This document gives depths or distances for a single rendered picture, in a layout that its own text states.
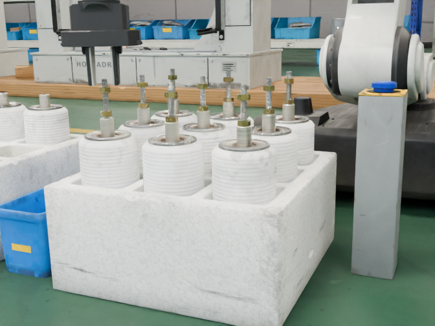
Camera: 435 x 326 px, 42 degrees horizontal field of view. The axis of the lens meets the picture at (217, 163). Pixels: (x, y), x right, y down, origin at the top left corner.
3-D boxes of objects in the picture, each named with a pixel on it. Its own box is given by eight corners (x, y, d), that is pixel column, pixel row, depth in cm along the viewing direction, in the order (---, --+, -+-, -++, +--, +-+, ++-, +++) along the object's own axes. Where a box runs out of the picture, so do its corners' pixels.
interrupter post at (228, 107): (220, 118, 110) (219, 101, 109) (230, 117, 111) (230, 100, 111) (226, 119, 108) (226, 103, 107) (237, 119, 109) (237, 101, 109)
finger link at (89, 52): (96, 84, 93) (94, 45, 91) (93, 86, 89) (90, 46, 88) (87, 84, 93) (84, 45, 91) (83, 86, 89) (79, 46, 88)
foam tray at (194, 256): (162, 217, 130) (159, 139, 126) (334, 239, 115) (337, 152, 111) (52, 290, 95) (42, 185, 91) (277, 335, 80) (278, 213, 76)
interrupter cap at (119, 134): (83, 135, 96) (83, 131, 96) (129, 132, 98) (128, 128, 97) (85, 144, 89) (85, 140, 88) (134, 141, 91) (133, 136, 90)
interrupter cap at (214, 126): (225, 133, 95) (225, 129, 95) (180, 134, 96) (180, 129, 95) (225, 125, 103) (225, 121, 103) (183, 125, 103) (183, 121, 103)
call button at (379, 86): (372, 92, 96) (373, 80, 95) (397, 93, 94) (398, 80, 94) (369, 95, 92) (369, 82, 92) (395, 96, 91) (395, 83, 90)
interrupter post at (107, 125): (100, 137, 94) (98, 117, 93) (114, 136, 95) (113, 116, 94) (101, 140, 92) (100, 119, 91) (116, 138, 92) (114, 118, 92)
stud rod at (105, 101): (110, 125, 92) (107, 79, 90) (103, 126, 92) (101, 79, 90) (110, 125, 93) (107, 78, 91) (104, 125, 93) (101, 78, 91)
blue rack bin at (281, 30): (285, 37, 604) (286, 17, 599) (322, 37, 590) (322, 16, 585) (272, 39, 559) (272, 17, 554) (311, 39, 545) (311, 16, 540)
